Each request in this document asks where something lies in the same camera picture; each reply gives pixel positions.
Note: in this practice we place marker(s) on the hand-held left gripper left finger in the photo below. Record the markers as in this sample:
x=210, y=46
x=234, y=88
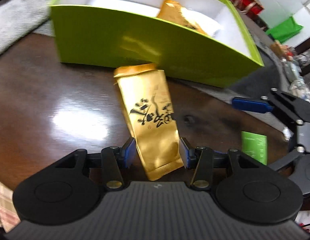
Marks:
x=130, y=153

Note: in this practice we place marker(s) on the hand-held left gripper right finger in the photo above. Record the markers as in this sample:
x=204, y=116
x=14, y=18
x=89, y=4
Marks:
x=185, y=155

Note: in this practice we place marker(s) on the green shopping bag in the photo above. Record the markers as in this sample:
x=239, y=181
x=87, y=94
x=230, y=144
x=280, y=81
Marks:
x=284, y=30

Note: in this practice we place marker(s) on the gold tea packet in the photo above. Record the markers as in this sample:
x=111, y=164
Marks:
x=177, y=13
x=150, y=120

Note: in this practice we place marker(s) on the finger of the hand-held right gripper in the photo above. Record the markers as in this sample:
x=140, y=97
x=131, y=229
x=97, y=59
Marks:
x=284, y=160
x=252, y=104

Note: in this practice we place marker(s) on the grey towel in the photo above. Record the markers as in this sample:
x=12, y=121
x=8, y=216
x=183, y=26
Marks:
x=20, y=12

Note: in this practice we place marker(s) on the green cardboard box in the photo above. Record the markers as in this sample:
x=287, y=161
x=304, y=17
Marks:
x=120, y=40

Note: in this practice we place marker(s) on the plaid cushion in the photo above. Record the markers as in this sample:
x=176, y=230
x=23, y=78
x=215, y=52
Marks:
x=5, y=205

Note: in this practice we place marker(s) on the dark wooden desktop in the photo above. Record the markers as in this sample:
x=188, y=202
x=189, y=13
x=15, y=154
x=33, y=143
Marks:
x=57, y=92

